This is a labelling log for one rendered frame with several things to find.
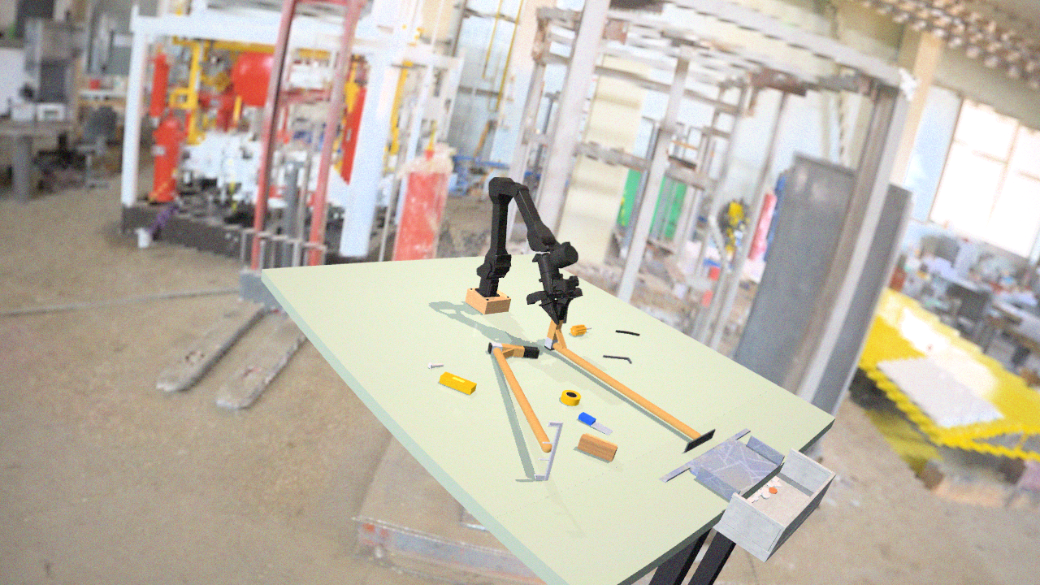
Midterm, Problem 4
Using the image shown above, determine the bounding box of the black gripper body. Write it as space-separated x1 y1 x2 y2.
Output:
526 271 583 305

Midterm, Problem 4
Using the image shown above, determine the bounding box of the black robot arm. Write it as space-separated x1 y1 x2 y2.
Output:
474 177 579 297

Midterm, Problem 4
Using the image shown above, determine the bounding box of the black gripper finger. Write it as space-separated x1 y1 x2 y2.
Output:
558 298 574 324
539 300 560 325

